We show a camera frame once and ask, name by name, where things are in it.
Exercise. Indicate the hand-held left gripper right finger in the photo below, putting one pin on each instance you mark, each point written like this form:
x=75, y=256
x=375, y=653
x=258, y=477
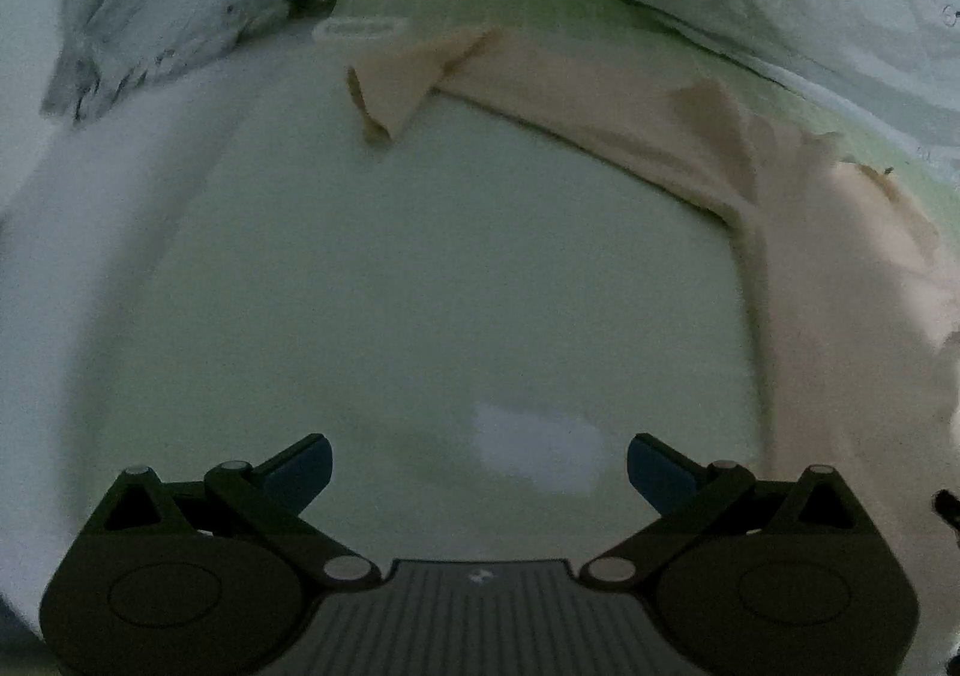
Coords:
x=654, y=475

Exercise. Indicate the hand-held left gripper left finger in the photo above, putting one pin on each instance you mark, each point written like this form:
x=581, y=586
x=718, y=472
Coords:
x=304, y=472

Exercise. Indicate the white carrot printed blanket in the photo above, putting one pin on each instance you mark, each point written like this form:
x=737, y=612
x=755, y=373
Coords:
x=750, y=23

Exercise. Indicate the beige garment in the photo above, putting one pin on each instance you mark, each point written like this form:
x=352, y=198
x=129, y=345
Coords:
x=810, y=256

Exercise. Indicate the grey crumpled clothes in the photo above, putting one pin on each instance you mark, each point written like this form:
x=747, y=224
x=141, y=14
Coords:
x=161, y=23

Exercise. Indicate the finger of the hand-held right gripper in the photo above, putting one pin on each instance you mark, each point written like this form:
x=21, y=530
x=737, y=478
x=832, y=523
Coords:
x=948, y=505

